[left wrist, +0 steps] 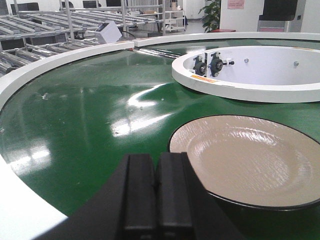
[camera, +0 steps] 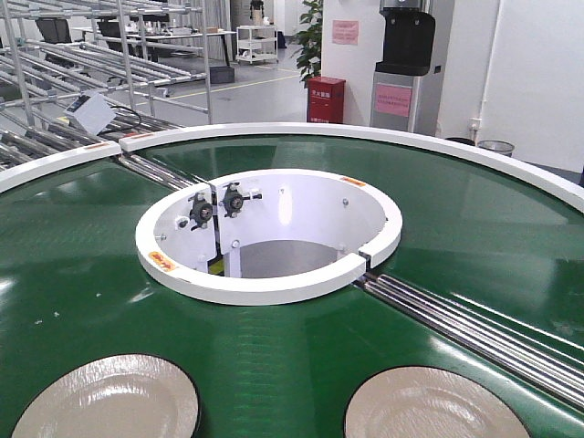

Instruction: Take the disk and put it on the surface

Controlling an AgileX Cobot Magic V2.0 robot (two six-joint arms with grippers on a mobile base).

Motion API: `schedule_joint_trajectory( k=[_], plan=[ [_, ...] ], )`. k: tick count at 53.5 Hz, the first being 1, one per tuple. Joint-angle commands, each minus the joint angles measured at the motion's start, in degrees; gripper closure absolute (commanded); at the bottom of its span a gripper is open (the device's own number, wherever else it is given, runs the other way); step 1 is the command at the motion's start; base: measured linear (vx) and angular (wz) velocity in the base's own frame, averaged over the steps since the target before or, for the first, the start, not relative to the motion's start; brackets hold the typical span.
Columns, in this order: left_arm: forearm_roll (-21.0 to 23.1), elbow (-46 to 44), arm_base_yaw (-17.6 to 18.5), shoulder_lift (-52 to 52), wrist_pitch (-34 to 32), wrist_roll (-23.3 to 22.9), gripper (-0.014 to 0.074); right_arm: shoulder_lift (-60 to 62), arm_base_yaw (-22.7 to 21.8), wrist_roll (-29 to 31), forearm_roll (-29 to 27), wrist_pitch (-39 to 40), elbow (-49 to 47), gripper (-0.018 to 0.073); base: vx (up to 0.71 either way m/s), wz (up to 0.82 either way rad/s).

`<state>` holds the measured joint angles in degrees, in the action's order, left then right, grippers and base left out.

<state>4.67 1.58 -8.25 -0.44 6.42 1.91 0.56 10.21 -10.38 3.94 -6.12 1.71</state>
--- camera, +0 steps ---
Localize cream plate black rim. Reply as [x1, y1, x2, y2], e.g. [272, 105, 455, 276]
[11, 353, 201, 437]
[344, 366, 529, 437]

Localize red fire extinguisher cabinet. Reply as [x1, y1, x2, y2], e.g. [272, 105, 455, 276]
[307, 77, 346, 123]

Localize left steel conveyor rollers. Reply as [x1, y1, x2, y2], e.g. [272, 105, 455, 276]
[115, 154, 196, 190]

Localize green potted plant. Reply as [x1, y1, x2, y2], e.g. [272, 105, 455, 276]
[293, 0, 324, 87]

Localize black grey water dispenser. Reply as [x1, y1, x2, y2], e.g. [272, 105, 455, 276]
[370, 1, 435, 131]

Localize white wheeled cart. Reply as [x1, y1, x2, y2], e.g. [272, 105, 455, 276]
[235, 25, 278, 65]

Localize metal roller rack shelving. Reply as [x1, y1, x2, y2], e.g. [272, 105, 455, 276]
[0, 0, 214, 172]

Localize grey control box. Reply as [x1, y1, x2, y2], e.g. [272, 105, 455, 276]
[64, 91, 116, 135]

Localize green circular conveyor belt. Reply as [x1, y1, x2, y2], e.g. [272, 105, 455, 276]
[1, 135, 583, 437]

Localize white outer conveyor rim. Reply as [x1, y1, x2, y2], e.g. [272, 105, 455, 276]
[1, 122, 583, 212]

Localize white inner conveyor ring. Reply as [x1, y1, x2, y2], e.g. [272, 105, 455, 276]
[134, 168, 404, 307]

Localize right black bearing mount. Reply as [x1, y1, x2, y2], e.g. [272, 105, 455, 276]
[221, 182, 263, 218]

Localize black bearing mount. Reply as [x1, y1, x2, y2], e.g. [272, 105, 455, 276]
[188, 193, 213, 231]
[221, 182, 263, 218]

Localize left black bearing mount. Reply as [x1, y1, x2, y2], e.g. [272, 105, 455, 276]
[188, 193, 213, 231]

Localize pink wall notice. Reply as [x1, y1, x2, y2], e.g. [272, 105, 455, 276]
[331, 19, 360, 46]

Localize wire mesh waste bin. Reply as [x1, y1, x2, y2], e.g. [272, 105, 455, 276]
[477, 140, 515, 157]

